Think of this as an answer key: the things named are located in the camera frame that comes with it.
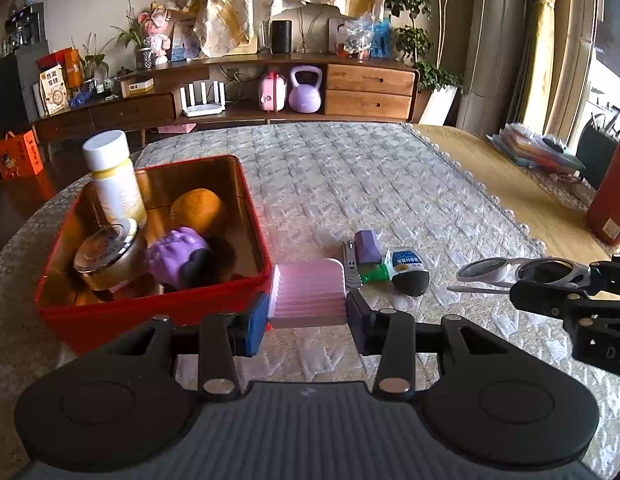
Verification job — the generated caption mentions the orange gift bag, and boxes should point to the orange gift bag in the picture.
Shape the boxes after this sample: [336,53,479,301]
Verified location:
[0,130,45,181]

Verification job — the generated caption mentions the clear plastic bag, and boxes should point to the clear plastic bag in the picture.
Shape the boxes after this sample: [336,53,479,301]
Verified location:
[336,14,377,60]

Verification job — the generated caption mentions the silver nail clipper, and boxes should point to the silver nail clipper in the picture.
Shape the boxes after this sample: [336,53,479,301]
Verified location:
[342,240,363,289]

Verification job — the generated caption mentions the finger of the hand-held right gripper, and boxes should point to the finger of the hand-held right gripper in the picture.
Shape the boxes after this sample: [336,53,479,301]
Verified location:
[590,254,620,294]
[510,280,596,322]

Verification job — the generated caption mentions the red thermos bottle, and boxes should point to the red thermos bottle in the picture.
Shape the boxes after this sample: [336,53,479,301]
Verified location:
[586,129,620,247]

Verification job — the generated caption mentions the white standing air conditioner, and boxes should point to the white standing air conditioner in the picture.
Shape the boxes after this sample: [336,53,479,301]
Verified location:
[456,0,541,137]

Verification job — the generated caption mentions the red tin box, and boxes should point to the red tin box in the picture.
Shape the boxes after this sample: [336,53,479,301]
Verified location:
[34,155,273,357]

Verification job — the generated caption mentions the orange fruit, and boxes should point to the orange fruit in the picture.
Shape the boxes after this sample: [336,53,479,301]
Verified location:
[170,188,227,239]

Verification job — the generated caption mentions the potted green tree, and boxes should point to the potted green tree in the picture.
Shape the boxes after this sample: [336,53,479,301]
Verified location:
[384,0,476,127]

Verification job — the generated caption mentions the round silver metal jar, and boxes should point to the round silver metal jar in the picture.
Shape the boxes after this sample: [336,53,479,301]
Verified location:
[73,217,149,292]

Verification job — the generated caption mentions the small green plant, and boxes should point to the small green plant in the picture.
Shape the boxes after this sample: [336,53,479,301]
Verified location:
[71,34,109,94]

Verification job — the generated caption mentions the dark bottle with green cap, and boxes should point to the dark bottle with green cap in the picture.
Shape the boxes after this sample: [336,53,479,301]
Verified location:
[360,247,431,297]

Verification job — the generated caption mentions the black cabinet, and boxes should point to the black cabinet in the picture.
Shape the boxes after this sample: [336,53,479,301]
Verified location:
[0,42,52,137]

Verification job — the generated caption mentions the patterned lace placemat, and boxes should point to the patterned lace placemat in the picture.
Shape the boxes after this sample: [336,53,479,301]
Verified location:
[532,169,598,212]

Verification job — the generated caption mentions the beige curtain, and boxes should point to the beige curtain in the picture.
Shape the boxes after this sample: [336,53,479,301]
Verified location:
[504,0,601,147]

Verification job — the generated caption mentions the white decorative panel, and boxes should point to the white decorative panel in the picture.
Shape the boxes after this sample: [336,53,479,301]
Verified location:
[279,2,341,54]

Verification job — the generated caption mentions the purple kettlebell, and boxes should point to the purple kettlebell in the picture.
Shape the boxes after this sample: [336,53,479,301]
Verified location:
[288,65,325,114]

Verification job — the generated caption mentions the small purple block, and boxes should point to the small purple block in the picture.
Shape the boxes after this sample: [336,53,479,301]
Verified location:
[354,230,383,266]

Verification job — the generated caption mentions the black coffee machine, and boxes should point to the black coffee machine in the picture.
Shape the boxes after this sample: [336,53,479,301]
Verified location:
[5,2,47,52]

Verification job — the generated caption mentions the white picture frame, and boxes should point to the white picture frame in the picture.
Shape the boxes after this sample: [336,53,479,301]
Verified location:
[328,17,347,54]

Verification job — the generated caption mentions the white bottle with yellow label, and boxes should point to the white bottle with yellow label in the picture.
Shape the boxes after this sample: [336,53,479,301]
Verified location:
[82,130,149,227]

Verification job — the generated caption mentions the printed snack bag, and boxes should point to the printed snack bag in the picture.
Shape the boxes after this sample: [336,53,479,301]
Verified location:
[38,65,72,116]

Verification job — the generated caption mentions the bamboo table mat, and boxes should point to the bamboo table mat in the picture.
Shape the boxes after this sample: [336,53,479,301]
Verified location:
[414,122,620,272]

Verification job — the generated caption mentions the wooden tv cabinet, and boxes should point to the wooden tv cabinet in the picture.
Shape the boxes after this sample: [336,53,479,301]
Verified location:
[31,54,421,147]

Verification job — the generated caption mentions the red orange box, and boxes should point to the red orange box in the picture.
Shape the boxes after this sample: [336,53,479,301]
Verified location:
[37,47,84,92]

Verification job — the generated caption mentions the white frame sunglasses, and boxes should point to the white frame sunglasses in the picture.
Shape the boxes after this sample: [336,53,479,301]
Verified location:
[446,257,591,295]

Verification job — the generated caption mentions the stack of books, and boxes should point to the stack of books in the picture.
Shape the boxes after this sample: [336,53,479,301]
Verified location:
[486,121,586,172]

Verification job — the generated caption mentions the black speaker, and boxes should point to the black speaker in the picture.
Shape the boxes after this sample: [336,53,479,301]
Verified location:
[271,20,293,55]

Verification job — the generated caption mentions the plant in striped pot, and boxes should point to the plant in striped pot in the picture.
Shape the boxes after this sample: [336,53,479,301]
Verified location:
[111,2,157,70]

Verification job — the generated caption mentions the white router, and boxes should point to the white router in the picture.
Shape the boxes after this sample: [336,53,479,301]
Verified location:
[180,80,227,119]

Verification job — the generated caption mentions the pink ribbed box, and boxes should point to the pink ribbed box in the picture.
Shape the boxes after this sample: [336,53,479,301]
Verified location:
[267,258,349,330]

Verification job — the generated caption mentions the purple spiky massage ball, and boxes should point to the purple spiky massage ball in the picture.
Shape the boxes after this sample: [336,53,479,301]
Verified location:
[146,227,213,292]

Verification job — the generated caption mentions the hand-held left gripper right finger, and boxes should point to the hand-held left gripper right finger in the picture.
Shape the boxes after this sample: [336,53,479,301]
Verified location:
[346,290,510,401]

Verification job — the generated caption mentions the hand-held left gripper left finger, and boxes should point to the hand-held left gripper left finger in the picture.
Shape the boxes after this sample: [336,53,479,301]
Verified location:
[115,292,269,401]

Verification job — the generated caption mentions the pink doll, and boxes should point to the pink doll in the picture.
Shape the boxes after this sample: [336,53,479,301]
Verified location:
[146,4,174,66]

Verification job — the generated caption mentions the pink mini suitcase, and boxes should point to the pink mini suitcase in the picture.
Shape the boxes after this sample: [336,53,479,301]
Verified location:
[259,71,287,113]

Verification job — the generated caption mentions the cream cardboard box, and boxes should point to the cream cardboard box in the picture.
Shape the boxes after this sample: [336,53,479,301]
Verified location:
[121,76,156,98]

